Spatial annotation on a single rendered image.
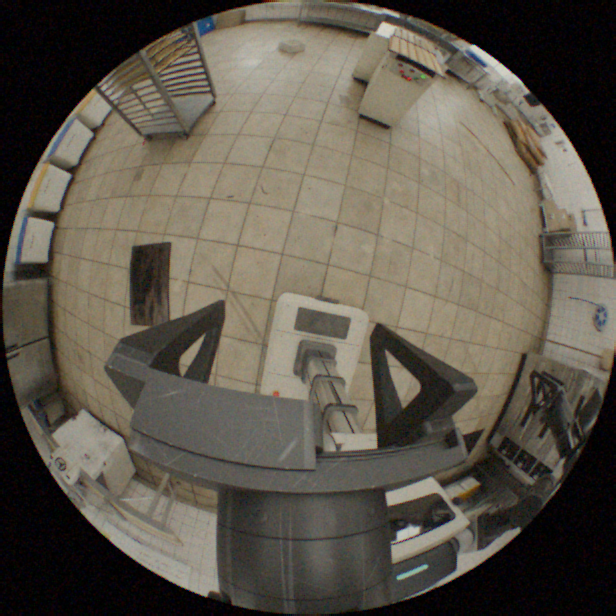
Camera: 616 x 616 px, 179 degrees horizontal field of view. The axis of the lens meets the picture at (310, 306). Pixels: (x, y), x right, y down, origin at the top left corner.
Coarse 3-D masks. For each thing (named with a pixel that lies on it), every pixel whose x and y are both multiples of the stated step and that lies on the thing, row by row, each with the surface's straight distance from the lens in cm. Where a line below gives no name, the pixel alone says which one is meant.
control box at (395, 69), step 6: (396, 60) 164; (396, 66) 166; (408, 66) 165; (396, 72) 169; (408, 72) 168; (414, 72) 167; (420, 72) 167; (420, 78) 169; (426, 78) 169; (420, 84) 172
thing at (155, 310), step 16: (144, 256) 177; (160, 256) 168; (144, 272) 176; (160, 272) 166; (144, 288) 175; (160, 288) 166; (144, 304) 176; (160, 304) 167; (144, 320) 178; (160, 320) 169
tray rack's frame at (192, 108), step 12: (204, 96) 227; (168, 108) 241; (192, 108) 217; (204, 108) 209; (156, 120) 236; (168, 120) 222; (192, 120) 202; (144, 132) 233; (156, 132) 218; (168, 132) 208; (180, 132) 200
